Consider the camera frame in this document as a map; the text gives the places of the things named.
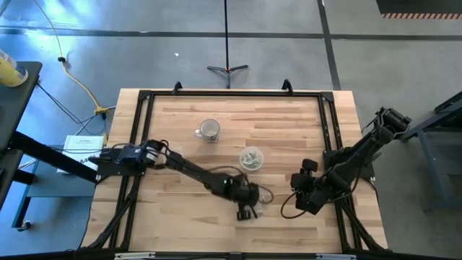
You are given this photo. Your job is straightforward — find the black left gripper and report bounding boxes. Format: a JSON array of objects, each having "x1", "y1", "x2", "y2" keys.
[{"x1": 226, "y1": 180, "x2": 261, "y2": 222}]

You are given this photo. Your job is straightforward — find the black tripod stand with pole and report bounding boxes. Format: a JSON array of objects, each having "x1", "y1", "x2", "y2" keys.
[{"x1": 206, "y1": 0, "x2": 250, "y2": 90}]

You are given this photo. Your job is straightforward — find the black side table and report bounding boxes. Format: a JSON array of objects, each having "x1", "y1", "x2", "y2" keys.
[{"x1": 0, "y1": 61, "x2": 99, "y2": 212}]

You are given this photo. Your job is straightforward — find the dark blue metal table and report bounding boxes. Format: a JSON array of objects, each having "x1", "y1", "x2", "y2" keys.
[{"x1": 401, "y1": 90, "x2": 462, "y2": 213}]

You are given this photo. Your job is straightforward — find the black floor cable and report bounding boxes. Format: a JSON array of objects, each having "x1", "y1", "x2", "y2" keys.
[{"x1": 35, "y1": 82, "x2": 108, "y2": 137}]

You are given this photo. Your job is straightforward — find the white paper box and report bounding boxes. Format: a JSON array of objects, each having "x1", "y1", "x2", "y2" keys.
[{"x1": 56, "y1": 134, "x2": 106, "y2": 175}]

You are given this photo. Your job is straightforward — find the black aluminium table frame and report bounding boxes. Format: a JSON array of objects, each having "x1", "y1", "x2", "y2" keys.
[{"x1": 79, "y1": 79, "x2": 390, "y2": 254}]

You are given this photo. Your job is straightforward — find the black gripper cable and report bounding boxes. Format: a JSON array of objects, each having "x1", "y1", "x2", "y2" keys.
[
  {"x1": 280, "y1": 190, "x2": 359, "y2": 220},
  {"x1": 158, "y1": 139, "x2": 274, "y2": 205}
]

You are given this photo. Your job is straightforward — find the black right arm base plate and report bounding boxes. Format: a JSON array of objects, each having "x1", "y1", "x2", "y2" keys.
[{"x1": 323, "y1": 148, "x2": 383, "y2": 180}]

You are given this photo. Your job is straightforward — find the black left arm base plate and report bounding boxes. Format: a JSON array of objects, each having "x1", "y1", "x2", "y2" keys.
[{"x1": 88, "y1": 147, "x2": 146, "y2": 178}]

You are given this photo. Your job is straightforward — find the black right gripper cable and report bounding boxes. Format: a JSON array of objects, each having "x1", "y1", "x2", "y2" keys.
[{"x1": 280, "y1": 190, "x2": 359, "y2": 220}]

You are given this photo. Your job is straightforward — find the white clamp bracket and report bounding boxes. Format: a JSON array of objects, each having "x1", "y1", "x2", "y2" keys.
[
  {"x1": 114, "y1": 251, "x2": 157, "y2": 260},
  {"x1": 316, "y1": 253, "x2": 358, "y2": 260}
]

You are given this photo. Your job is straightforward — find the yellow cylindrical canister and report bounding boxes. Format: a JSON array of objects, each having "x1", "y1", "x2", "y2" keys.
[{"x1": 0, "y1": 48, "x2": 30, "y2": 88}]

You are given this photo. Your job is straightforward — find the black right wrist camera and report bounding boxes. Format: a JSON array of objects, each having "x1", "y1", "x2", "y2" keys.
[{"x1": 301, "y1": 158, "x2": 320, "y2": 173}]

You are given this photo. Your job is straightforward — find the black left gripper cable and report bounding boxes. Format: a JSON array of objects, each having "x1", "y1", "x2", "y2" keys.
[{"x1": 158, "y1": 139, "x2": 274, "y2": 205}]

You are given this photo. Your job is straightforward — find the glass mug with handle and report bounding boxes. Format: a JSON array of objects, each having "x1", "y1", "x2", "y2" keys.
[{"x1": 194, "y1": 118, "x2": 222, "y2": 143}]

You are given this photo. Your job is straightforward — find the yellow extension cable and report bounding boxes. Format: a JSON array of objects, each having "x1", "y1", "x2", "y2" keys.
[{"x1": 33, "y1": 0, "x2": 110, "y2": 116}]

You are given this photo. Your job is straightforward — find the black mat with hazard stripes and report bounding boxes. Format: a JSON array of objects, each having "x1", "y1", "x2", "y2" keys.
[{"x1": 375, "y1": 0, "x2": 462, "y2": 20}]

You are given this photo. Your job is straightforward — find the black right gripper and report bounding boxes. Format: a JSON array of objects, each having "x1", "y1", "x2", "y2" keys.
[{"x1": 289, "y1": 171, "x2": 328, "y2": 216}]

